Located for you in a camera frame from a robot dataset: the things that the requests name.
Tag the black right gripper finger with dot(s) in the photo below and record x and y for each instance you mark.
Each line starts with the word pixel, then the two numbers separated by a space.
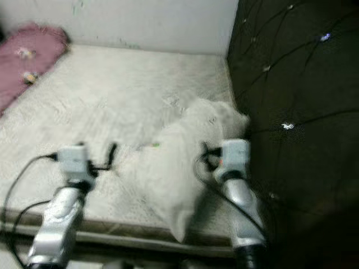
pixel 206 152

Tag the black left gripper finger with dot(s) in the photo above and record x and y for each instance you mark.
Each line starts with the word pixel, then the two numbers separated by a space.
pixel 114 156

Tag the white printed pillow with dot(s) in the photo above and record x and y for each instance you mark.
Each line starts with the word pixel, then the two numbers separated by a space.
pixel 179 168

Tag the pink cartoon print blanket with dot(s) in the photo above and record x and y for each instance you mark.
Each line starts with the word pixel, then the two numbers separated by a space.
pixel 28 61

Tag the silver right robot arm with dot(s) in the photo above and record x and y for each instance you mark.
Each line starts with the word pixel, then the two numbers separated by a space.
pixel 244 207

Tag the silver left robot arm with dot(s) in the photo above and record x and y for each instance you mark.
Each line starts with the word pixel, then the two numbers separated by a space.
pixel 59 224

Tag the grey patterned mattress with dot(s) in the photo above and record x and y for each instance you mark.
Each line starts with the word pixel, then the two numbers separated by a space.
pixel 106 101

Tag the dark tufted headboard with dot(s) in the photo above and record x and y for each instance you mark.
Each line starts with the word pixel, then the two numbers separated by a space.
pixel 303 84

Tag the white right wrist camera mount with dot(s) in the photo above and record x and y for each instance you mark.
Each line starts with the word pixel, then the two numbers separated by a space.
pixel 235 157

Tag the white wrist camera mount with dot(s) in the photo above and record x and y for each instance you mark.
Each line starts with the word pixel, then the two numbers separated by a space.
pixel 235 157
pixel 76 162

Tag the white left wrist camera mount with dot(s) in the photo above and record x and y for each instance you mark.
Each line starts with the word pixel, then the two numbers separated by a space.
pixel 76 162

